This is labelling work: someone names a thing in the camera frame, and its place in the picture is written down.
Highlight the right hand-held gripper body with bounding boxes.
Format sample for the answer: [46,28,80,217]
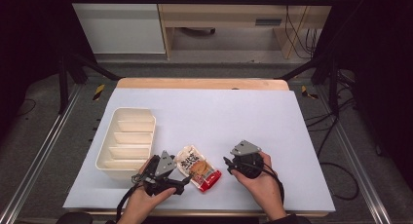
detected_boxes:
[229,139,265,180]

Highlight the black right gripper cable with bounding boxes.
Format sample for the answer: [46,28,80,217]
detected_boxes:
[259,163,286,206]

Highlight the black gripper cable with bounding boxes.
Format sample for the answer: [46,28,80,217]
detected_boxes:
[259,163,286,206]
[114,183,144,222]

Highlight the black floor cable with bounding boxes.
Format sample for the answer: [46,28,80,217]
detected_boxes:
[305,96,360,202]

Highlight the snack packet with red edge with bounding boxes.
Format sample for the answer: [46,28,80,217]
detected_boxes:
[174,144,223,193]

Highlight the light wooden desk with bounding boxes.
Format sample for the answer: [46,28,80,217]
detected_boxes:
[155,0,338,60]

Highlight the white table cover sheet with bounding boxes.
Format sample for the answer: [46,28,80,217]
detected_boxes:
[62,87,336,213]

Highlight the aluminium rail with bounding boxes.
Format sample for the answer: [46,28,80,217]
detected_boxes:
[0,83,84,224]
[316,84,394,224]

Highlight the cream divided organizer box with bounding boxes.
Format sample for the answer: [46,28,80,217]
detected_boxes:
[94,106,158,181]

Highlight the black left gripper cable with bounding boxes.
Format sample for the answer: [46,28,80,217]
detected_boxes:
[114,183,144,222]

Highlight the black horizontal frame bar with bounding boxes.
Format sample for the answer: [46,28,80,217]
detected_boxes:
[63,0,337,7]

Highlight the black chair part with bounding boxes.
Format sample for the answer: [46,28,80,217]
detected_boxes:
[54,211,94,224]

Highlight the black hanging cables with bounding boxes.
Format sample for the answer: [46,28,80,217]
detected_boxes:
[282,0,323,60]

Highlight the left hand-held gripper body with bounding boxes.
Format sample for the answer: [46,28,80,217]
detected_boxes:
[131,150,185,197]

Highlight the white cabinet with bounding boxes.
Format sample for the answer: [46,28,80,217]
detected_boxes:
[65,0,167,56]

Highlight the person's left hand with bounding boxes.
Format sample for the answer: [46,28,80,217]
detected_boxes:
[124,155,178,218]

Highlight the yellow black tape piece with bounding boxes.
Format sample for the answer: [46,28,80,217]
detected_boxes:
[92,83,106,101]
[300,85,319,100]

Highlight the black metal stand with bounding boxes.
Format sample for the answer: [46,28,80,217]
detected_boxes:
[279,52,342,119]
[56,52,122,115]

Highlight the person's right hand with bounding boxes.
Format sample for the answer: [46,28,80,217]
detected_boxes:
[230,151,284,218]

